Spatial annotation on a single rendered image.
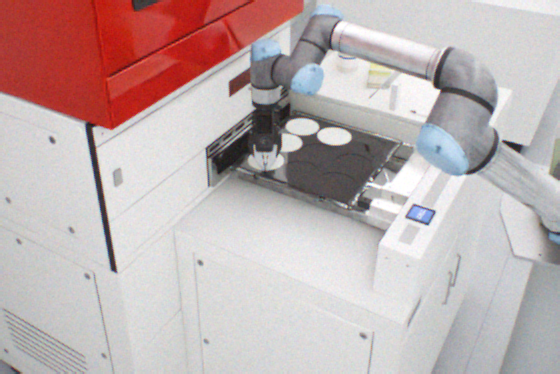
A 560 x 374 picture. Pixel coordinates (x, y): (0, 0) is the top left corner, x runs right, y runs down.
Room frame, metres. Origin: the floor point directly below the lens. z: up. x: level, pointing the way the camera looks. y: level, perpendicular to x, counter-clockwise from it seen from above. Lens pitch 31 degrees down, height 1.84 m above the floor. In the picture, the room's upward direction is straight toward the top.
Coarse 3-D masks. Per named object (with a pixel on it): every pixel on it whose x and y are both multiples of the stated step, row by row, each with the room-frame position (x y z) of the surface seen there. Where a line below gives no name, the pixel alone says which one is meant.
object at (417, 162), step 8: (408, 160) 1.44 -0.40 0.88; (416, 160) 1.44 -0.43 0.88; (424, 160) 1.44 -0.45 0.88; (408, 168) 1.40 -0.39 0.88; (416, 168) 1.40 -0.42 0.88; (424, 168) 1.40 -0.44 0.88; (400, 176) 1.36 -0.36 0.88; (408, 176) 1.36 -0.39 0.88; (416, 176) 1.36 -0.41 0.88; (400, 184) 1.32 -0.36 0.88; (408, 184) 1.32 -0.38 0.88; (416, 184) 1.33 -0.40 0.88; (384, 200) 1.25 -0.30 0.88; (392, 200) 1.25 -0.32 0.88; (368, 216) 1.19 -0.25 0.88; (376, 216) 1.19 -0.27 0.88; (376, 224) 1.18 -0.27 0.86; (384, 224) 1.17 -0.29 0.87
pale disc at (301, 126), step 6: (294, 120) 1.64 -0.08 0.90; (300, 120) 1.64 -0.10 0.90; (306, 120) 1.64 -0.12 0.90; (288, 126) 1.60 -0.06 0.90; (294, 126) 1.60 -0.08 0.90; (300, 126) 1.60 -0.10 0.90; (306, 126) 1.60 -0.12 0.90; (312, 126) 1.60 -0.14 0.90; (294, 132) 1.56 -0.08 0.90; (300, 132) 1.56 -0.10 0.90; (306, 132) 1.56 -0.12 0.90; (312, 132) 1.56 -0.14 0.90
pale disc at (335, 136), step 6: (318, 132) 1.56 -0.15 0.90; (324, 132) 1.56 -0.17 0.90; (330, 132) 1.56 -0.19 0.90; (336, 132) 1.56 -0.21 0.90; (342, 132) 1.56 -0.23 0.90; (318, 138) 1.53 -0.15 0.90; (324, 138) 1.53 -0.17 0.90; (330, 138) 1.53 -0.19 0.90; (336, 138) 1.53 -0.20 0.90; (342, 138) 1.53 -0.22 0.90; (348, 138) 1.53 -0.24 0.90; (336, 144) 1.50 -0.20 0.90
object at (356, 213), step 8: (240, 176) 1.43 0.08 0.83; (248, 176) 1.42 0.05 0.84; (256, 184) 1.40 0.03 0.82; (264, 184) 1.39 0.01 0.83; (272, 184) 1.38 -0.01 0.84; (280, 192) 1.36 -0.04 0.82; (288, 192) 1.35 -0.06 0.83; (296, 192) 1.34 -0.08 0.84; (304, 200) 1.32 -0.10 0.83; (312, 200) 1.31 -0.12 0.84; (328, 208) 1.29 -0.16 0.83; (336, 208) 1.28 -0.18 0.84; (352, 208) 1.26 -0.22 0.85; (360, 208) 1.26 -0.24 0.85; (344, 216) 1.26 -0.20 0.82; (352, 216) 1.25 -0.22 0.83; (360, 216) 1.24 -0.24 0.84; (368, 224) 1.23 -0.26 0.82
